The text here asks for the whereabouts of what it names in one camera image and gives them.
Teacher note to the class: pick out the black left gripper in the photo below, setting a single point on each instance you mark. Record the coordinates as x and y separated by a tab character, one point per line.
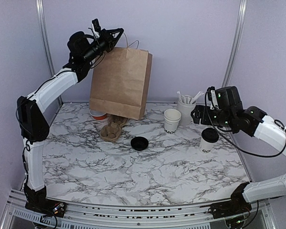
109	40

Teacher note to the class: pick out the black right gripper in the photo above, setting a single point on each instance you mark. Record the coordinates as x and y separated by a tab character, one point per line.
199	109

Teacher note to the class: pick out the black plastic cup lid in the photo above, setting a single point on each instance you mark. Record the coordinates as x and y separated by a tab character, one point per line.
210	135
139	143

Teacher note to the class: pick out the brown paper bag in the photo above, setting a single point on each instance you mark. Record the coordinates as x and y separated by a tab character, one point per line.
120	83

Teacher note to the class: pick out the brown pulp cup carrier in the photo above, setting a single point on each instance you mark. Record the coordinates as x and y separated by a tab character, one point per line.
112	131

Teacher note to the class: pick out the white paper coffee cup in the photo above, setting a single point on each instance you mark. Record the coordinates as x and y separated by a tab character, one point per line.
205	146

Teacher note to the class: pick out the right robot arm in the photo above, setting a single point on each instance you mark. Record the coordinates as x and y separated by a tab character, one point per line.
223	112

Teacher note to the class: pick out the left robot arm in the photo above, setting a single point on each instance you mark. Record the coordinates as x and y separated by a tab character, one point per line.
84	49

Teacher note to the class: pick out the white ribbed straw holder cup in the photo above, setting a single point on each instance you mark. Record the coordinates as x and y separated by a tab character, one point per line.
185	110

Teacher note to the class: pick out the white wrapped straws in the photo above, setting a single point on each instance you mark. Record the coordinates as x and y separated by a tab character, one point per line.
187	99

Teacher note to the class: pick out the stack of white paper cups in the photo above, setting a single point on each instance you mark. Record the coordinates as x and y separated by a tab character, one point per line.
172	118

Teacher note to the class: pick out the orange and white bowl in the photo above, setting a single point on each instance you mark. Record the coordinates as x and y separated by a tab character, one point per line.
97	115

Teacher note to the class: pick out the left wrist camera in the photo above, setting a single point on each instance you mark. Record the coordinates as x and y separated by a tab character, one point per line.
95	28

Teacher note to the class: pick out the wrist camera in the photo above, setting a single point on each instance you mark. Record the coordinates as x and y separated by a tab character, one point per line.
95	28
212	97

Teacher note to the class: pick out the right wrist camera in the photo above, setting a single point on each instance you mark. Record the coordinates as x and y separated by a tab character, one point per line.
212	97

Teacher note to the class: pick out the left aluminium frame post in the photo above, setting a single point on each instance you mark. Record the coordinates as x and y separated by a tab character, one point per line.
44	35

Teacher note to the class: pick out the front aluminium rail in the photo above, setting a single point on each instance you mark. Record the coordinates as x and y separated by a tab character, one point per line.
93	216

